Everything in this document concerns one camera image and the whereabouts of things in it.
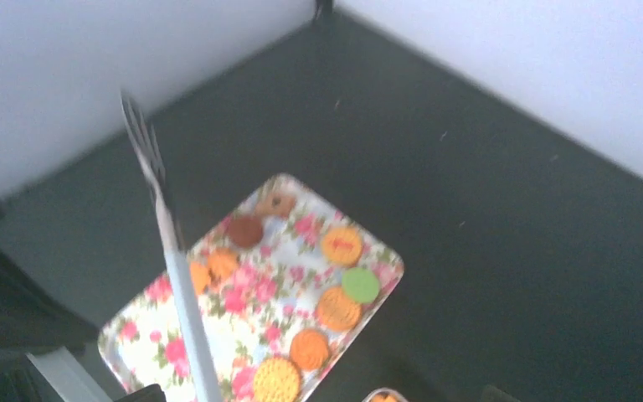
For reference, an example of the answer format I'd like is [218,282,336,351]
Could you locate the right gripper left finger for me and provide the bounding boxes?
[115,384,167,402]

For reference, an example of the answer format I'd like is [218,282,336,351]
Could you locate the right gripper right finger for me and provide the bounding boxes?
[479,384,521,402]

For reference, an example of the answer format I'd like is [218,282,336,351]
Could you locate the metal tongs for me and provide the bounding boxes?
[121,90,223,402]

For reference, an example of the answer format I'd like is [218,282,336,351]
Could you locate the pink divided cookie tin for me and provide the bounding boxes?
[362,388,409,402]

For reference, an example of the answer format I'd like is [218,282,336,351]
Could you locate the floral cookie tray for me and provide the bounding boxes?
[97,173,406,402]

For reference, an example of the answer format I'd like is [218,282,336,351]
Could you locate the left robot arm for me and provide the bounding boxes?
[0,201,99,401]

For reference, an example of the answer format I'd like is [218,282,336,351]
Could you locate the orange ridged swirl cookie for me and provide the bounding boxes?
[207,248,239,283]

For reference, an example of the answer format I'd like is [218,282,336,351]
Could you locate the green macaron cookie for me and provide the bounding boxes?
[342,267,381,304]

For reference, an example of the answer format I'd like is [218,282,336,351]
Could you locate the dark brown round cookie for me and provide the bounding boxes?
[226,214,264,249]

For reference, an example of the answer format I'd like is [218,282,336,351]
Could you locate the yellow cracker with red mark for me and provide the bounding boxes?
[320,226,363,266]

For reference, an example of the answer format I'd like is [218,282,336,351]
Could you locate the brown flower cookie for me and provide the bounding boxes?
[255,191,297,219]

